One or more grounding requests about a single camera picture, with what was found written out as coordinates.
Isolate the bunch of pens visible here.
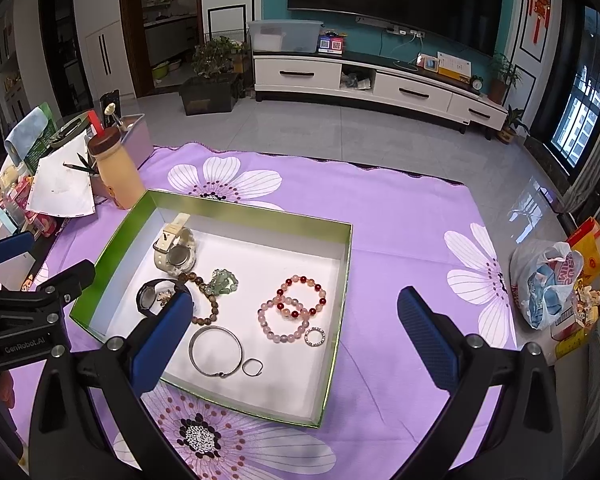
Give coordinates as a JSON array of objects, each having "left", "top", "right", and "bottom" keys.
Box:
[{"left": 62, "top": 152, "right": 100, "bottom": 175}]

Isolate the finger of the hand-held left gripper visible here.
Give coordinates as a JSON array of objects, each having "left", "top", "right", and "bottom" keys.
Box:
[
  {"left": 0, "top": 259, "right": 97, "bottom": 312},
  {"left": 0, "top": 231, "right": 35, "bottom": 283}
]

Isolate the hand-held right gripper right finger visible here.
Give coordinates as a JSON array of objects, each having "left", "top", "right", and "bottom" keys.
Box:
[{"left": 397, "top": 286, "right": 576, "bottom": 480}]

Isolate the pink storage bin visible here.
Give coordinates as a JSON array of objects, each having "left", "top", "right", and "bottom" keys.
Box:
[{"left": 117, "top": 112, "right": 154, "bottom": 171}]

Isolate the black wrist watch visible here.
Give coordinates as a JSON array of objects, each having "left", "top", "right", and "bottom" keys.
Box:
[{"left": 136, "top": 278, "right": 188, "bottom": 317}]

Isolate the yellow desk calendar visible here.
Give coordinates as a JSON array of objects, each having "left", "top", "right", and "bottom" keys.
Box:
[{"left": 437, "top": 51, "right": 472, "bottom": 83}]

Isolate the blue towel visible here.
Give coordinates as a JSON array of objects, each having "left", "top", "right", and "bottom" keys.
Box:
[{"left": 4, "top": 106, "right": 51, "bottom": 166}]

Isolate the white television cabinet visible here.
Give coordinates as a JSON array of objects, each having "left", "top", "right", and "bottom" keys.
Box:
[{"left": 252, "top": 50, "right": 510, "bottom": 137}]

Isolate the white paper sheet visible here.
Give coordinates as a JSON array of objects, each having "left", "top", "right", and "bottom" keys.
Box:
[{"left": 26, "top": 135, "right": 98, "bottom": 218}]

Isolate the pink box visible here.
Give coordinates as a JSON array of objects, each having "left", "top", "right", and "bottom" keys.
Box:
[{"left": 0, "top": 175, "right": 62, "bottom": 237}]

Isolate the television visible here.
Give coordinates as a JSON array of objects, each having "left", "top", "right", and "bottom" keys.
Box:
[{"left": 286, "top": 0, "right": 506, "bottom": 57}]

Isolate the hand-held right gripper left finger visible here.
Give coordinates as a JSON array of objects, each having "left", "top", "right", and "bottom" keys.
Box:
[{"left": 27, "top": 290, "right": 201, "bottom": 480}]

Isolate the white plastic bag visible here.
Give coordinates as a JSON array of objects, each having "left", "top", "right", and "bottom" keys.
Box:
[{"left": 510, "top": 241, "right": 585, "bottom": 331}]

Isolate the green cardboard box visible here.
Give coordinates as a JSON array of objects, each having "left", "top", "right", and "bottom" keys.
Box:
[{"left": 69, "top": 189, "right": 354, "bottom": 429}]

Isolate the red and pink bead bracelet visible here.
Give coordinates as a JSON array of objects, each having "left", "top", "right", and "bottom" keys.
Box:
[{"left": 274, "top": 274, "right": 329, "bottom": 320}]

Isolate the pale pink bead bracelet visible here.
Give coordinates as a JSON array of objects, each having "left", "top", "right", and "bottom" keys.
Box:
[{"left": 257, "top": 297, "right": 317, "bottom": 343}]

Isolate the grey-green plate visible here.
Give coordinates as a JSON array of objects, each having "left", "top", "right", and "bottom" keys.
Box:
[{"left": 50, "top": 112, "right": 94, "bottom": 149}]

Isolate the window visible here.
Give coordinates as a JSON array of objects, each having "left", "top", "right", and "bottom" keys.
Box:
[{"left": 550, "top": 7, "right": 600, "bottom": 171}]

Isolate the green carton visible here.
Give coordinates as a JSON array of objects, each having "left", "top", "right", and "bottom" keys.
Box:
[{"left": 22, "top": 102, "right": 57, "bottom": 171}]

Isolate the white spoon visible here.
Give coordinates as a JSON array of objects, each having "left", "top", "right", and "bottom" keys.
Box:
[{"left": 104, "top": 102, "right": 126, "bottom": 131}]

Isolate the stack of basins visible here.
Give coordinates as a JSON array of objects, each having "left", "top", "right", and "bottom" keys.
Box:
[{"left": 152, "top": 59, "right": 183, "bottom": 81}]

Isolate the leafy plant in black planter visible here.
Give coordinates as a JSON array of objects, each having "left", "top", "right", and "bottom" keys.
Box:
[{"left": 179, "top": 36, "right": 248, "bottom": 116}]

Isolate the tall potted plant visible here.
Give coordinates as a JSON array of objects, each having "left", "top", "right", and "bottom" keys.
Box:
[{"left": 487, "top": 52, "right": 524, "bottom": 106}]

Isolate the green jade bracelet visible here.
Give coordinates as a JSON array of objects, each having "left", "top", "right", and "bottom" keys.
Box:
[{"left": 204, "top": 268, "right": 240, "bottom": 297}]

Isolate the purple floral cloth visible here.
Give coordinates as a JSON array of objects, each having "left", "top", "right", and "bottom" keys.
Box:
[{"left": 30, "top": 142, "right": 520, "bottom": 480}]

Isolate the small potted plant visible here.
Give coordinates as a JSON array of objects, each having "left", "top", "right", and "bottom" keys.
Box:
[{"left": 497, "top": 106, "right": 531, "bottom": 145}]

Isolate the white wrist watch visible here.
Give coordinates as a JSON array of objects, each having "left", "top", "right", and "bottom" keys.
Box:
[{"left": 153, "top": 212, "right": 197, "bottom": 275}]

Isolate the silver bangle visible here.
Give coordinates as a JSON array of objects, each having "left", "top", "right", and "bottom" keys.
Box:
[{"left": 188, "top": 325, "right": 244, "bottom": 379}]

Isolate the white wardrobe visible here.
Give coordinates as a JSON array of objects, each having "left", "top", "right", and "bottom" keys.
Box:
[{"left": 85, "top": 17, "right": 136, "bottom": 111}]

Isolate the white box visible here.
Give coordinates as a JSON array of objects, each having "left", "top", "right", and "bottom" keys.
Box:
[{"left": 0, "top": 197, "right": 37, "bottom": 291}]

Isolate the brown pen holder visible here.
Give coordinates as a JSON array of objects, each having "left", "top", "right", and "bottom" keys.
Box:
[{"left": 89, "top": 162, "right": 112, "bottom": 197}]

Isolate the pile of snack packets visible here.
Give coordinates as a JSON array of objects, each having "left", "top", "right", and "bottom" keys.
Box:
[{"left": 550, "top": 260, "right": 600, "bottom": 361}]

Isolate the clear storage box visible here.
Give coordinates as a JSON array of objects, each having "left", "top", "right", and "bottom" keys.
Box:
[{"left": 247, "top": 20, "right": 325, "bottom": 55}]

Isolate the yellow bag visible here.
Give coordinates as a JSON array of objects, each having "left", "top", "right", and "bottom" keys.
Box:
[{"left": 565, "top": 216, "right": 600, "bottom": 286}]

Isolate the blue and red stand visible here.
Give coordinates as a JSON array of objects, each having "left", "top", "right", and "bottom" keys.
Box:
[{"left": 318, "top": 32, "right": 345, "bottom": 55}]

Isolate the brown bead bracelet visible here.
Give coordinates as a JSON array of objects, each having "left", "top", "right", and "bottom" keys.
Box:
[{"left": 177, "top": 271, "right": 222, "bottom": 325}]

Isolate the yellow bottle with brown cap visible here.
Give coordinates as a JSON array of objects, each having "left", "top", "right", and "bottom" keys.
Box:
[{"left": 86, "top": 110, "right": 147, "bottom": 210}]

